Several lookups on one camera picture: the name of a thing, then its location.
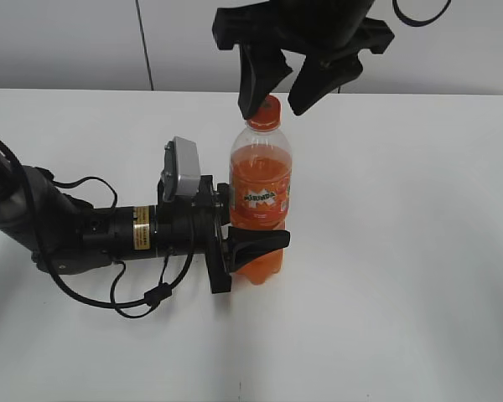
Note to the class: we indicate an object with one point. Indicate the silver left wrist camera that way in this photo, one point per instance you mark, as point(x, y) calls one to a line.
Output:
point(181, 171)

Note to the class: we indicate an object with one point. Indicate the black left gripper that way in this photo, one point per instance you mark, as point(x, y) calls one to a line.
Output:
point(192, 226)

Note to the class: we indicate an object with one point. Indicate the orange Mirinda soda bottle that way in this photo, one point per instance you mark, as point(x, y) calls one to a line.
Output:
point(260, 176)

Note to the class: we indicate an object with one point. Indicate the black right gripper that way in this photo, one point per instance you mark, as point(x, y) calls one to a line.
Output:
point(326, 29)

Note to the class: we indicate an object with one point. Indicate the orange bottle cap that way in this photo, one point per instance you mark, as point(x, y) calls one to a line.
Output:
point(268, 115)

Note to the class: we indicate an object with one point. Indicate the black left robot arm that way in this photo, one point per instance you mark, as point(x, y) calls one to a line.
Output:
point(70, 236)

